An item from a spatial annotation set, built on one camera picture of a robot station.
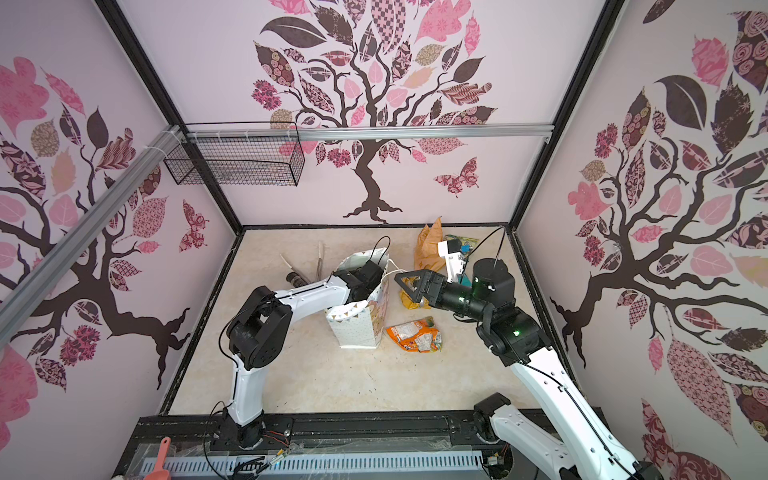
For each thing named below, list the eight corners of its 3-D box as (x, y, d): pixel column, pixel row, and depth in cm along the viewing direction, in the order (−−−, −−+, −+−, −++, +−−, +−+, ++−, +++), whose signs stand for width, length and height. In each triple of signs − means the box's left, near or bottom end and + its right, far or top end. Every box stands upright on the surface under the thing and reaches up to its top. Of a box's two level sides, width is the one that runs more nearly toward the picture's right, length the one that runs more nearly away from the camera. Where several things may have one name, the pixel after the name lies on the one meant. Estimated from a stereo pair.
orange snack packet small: (393, 361, 86) (393, 355, 83) (387, 331, 93) (386, 324, 89) (442, 351, 88) (444, 344, 85) (432, 322, 95) (434, 314, 91)
